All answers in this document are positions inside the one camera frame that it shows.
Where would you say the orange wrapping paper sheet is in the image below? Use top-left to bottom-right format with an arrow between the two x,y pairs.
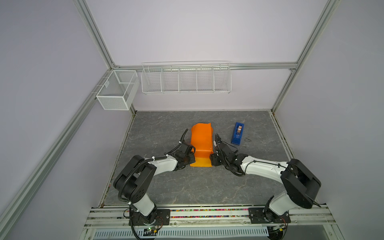
191,123 -> 213,168

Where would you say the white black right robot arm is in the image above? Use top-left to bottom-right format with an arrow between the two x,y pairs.
210,134 -> 322,222

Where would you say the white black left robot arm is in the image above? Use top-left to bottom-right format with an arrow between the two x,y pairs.
113,129 -> 196,218

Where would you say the blue tape dispenser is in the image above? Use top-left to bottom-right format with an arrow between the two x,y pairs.
231,122 -> 244,146

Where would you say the white mesh side basket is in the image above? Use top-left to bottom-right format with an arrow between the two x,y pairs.
97,70 -> 140,111

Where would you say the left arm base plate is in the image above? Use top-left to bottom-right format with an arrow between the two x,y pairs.
131,209 -> 171,226

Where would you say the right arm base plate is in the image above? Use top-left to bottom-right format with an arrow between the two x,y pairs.
248,207 -> 291,224

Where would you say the white wire wall shelf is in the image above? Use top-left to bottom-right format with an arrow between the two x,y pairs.
141,61 -> 232,94

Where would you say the white vented cable duct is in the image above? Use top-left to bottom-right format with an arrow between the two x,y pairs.
91,226 -> 270,240

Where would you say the aluminium front rail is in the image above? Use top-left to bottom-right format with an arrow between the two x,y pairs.
84,205 -> 336,229

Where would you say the aluminium corner frame post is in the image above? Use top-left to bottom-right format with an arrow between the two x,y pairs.
73,0 -> 116,69

